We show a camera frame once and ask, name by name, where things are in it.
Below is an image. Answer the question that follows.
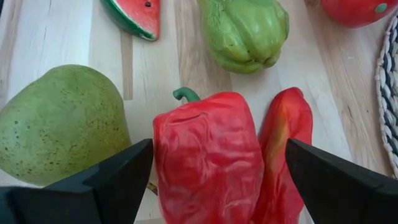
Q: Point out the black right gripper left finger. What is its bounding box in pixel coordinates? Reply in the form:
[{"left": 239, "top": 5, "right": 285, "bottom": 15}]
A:
[{"left": 0, "top": 138, "right": 155, "bottom": 224}]

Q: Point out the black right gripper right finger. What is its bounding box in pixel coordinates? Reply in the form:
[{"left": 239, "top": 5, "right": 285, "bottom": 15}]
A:
[{"left": 285, "top": 138, "right": 398, "bottom": 224}]

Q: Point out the green speckled pear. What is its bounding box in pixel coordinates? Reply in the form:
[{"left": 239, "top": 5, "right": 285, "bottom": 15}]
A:
[{"left": 0, "top": 63, "right": 132, "bottom": 187}]

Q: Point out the long red pepper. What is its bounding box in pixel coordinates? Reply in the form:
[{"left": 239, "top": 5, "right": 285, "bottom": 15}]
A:
[{"left": 251, "top": 86, "right": 314, "bottom": 224}]

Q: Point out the red bell pepper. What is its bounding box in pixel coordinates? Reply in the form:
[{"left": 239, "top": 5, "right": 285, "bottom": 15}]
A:
[{"left": 152, "top": 86, "right": 266, "bottom": 224}]

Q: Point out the watermelon slice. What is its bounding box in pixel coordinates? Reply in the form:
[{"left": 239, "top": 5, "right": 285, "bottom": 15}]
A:
[{"left": 98, "top": 0, "right": 162, "bottom": 42}]

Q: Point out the orange red mango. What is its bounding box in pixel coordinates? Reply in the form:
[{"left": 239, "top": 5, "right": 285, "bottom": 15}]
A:
[{"left": 320, "top": 0, "right": 398, "bottom": 29}]

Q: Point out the round woven placemat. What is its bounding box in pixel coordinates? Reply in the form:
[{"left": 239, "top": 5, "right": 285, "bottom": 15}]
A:
[{"left": 374, "top": 14, "right": 398, "bottom": 180}]

